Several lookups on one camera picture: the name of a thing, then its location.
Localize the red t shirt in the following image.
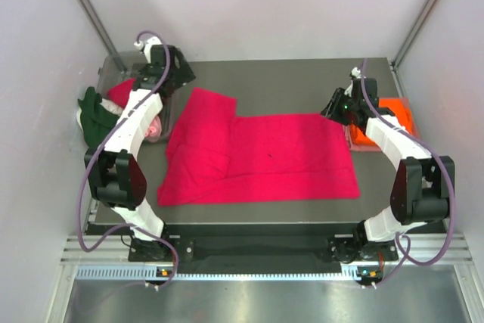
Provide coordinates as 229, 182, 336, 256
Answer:
107, 78, 135, 108

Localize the magenta t shirt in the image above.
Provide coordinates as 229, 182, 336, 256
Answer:
157, 88, 360, 207

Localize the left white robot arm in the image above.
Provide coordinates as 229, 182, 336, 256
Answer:
85, 37, 195, 261

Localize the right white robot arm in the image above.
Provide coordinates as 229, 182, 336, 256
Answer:
321, 76, 455, 259

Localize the folded salmon pink t shirt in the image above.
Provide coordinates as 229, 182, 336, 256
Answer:
342, 98, 420, 152

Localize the folded orange t shirt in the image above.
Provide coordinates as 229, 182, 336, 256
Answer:
349, 98, 417, 146

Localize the light pink t shirt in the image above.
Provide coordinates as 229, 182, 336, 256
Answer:
144, 115, 163, 143

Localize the grey plastic bin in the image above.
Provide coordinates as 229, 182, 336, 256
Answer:
96, 51, 176, 143

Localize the white t shirt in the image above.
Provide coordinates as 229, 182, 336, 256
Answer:
76, 98, 123, 129

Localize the dark green t shirt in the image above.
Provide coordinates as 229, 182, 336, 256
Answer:
77, 86, 119, 148

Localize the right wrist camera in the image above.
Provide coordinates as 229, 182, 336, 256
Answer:
349, 67, 365, 85

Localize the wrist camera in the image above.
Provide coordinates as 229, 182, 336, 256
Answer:
134, 36, 162, 63
349, 67, 365, 85

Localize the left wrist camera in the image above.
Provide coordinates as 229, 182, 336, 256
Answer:
134, 36, 162, 63

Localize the left aluminium frame post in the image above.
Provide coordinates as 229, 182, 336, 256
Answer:
77, 0, 127, 73

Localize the aluminium frame post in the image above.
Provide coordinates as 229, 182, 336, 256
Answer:
391, 0, 464, 70
77, 0, 127, 73

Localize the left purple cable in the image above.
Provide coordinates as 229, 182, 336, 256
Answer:
77, 30, 179, 288

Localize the right aluminium frame post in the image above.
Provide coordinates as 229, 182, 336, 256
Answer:
391, 0, 464, 70

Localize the slotted grey cable duct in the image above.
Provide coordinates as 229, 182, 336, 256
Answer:
76, 266, 381, 282

